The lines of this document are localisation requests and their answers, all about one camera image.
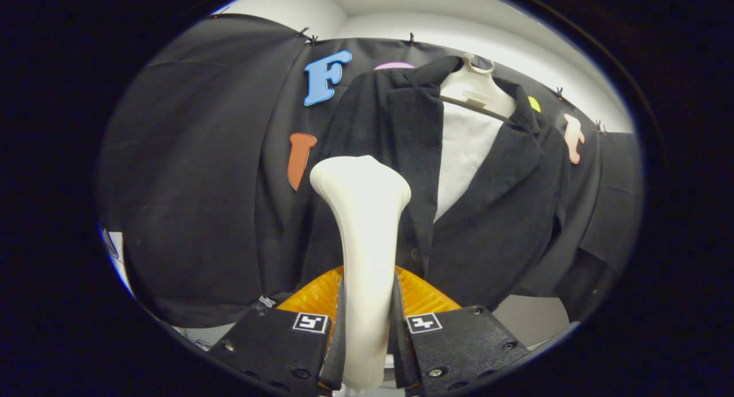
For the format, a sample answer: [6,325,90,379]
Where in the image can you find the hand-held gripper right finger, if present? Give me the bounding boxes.
[392,265,531,396]

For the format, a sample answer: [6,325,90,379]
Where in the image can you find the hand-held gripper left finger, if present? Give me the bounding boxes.
[208,265,346,396]

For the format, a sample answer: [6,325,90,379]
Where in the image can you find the white garment steamer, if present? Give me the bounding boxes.
[310,155,412,392]

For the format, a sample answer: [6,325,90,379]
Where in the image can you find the black suit jacket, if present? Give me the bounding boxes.
[297,56,572,313]

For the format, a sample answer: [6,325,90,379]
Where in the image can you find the white shirt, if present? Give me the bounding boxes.
[434,102,506,223]

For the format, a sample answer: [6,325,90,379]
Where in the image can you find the black backdrop cloth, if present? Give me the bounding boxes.
[95,13,646,329]

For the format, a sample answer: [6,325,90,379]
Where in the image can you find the white plastic hanger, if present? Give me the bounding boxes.
[439,53,517,123]

